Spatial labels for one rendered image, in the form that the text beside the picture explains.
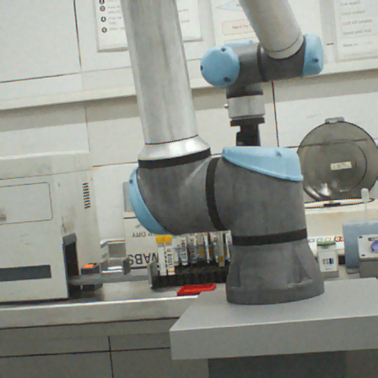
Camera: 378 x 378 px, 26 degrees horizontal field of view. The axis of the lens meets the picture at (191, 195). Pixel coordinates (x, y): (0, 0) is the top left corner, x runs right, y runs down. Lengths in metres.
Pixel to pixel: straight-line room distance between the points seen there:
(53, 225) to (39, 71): 0.78
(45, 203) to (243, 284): 0.57
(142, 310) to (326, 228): 0.49
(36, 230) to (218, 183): 0.55
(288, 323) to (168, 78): 0.41
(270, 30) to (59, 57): 1.03
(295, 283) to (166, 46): 0.40
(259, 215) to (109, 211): 1.12
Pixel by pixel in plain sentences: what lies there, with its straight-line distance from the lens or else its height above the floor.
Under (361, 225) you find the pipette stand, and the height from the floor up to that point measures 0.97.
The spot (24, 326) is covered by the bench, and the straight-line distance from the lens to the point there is 1.68.
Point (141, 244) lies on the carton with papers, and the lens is 1.92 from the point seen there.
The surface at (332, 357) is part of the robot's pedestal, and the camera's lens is 1.19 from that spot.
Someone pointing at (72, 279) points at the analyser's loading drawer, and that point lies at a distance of 1.68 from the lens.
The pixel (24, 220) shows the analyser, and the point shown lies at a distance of 1.68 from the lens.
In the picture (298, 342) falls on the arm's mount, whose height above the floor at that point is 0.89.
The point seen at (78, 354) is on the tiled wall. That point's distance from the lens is 2.38.
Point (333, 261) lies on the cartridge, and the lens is 1.64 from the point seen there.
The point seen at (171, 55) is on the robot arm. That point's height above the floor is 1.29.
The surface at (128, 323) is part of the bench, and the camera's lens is 1.64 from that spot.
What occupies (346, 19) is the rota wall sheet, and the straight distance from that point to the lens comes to 2.21.
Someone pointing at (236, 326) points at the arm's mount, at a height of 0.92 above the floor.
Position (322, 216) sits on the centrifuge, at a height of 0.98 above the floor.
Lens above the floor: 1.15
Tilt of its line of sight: 3 degrees down
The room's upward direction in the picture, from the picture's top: 6 degrees counter-clockwise
